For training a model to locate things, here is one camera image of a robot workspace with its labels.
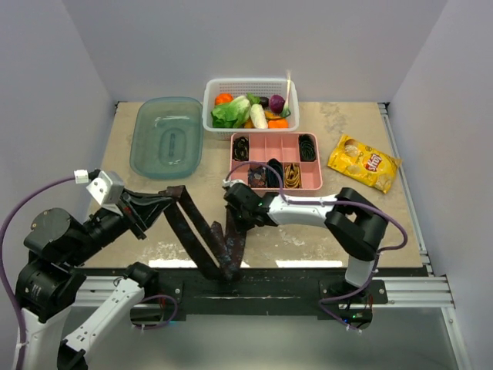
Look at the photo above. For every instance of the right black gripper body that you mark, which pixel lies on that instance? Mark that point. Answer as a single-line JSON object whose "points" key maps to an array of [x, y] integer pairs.
{"points": [[246, 212]]}

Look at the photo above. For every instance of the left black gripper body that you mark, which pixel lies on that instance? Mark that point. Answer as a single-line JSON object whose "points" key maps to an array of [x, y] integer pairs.
{"points": [[105, 224]]}

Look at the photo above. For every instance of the dark patterned necktie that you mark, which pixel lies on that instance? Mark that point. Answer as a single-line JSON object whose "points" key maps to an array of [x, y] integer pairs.
{"points": [[216, 251]]}

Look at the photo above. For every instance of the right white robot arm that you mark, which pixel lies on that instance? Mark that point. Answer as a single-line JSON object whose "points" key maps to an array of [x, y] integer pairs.
{"points": [[356, 224]]}

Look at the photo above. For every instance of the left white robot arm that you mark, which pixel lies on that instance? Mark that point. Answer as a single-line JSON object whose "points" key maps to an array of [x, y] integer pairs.
{"points": [[47, 286]]}

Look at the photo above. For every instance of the rolled floral tie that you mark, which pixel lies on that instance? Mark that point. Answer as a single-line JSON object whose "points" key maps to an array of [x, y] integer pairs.
{"points": [[257, 177]]}

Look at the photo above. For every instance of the rolled dark blue tie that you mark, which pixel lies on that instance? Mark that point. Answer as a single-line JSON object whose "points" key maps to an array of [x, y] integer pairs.
{"points": [[274, 174]]}

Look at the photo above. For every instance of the rolled yellow tie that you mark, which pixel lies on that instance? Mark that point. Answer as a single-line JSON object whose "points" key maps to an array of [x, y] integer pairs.
{"points": [[292, 176]]}

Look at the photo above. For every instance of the rolled black tie left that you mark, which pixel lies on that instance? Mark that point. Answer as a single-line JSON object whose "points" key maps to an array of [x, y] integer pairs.
{"points": [[240, 149]]}

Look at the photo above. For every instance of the rolled black tie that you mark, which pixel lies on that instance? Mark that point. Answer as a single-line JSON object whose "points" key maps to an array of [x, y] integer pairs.
{"points": [[240, 149], [306, 148]]}

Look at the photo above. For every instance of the pink divided organizer tray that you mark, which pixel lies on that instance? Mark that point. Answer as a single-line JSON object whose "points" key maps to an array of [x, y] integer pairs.
{"points": [[284, 147]]}

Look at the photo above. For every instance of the teal transparent container lid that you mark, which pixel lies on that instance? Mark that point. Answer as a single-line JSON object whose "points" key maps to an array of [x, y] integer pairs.
{"points": [[167, 140]]}

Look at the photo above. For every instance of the rolled black tie right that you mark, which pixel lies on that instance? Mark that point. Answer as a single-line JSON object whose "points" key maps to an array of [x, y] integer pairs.
{"points": [[306, 148]]}

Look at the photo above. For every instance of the green lettuce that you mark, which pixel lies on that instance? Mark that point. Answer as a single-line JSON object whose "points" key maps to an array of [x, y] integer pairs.
{"points": [[231, 115]]}

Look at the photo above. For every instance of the white daikon radish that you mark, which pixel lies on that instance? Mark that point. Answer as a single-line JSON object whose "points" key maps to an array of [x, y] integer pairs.
{"points": [[258, 118]]}

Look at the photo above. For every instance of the green onion stalk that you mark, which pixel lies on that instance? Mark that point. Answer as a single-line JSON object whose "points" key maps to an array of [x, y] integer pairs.
{"points": [[286, 108]]}

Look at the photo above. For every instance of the dark eggplant toy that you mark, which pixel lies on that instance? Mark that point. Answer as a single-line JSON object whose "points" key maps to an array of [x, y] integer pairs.
{"points": [[264, 102]]}

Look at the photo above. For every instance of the purple onion toy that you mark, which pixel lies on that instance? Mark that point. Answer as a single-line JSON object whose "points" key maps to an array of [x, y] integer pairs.
{"points": [[276, 103]]}

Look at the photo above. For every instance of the yellow chips bag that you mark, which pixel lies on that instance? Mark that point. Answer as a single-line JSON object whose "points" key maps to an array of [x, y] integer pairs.
{"points": [[364, 163]]}

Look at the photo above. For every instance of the orange pumpkin toy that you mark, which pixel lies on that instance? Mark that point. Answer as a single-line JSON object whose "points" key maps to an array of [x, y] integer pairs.
{"points": [[223, 98]]}

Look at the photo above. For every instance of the white plastic basket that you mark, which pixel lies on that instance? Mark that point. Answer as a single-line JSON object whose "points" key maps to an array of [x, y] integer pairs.
{"points": [[258, 86]]}

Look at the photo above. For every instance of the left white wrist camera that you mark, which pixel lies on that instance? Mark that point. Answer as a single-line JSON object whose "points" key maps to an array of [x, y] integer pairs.
{"points": [[104, 187]]}

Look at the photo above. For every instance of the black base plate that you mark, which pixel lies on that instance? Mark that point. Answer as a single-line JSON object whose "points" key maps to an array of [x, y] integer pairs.
{"points": [[273, 291]]}

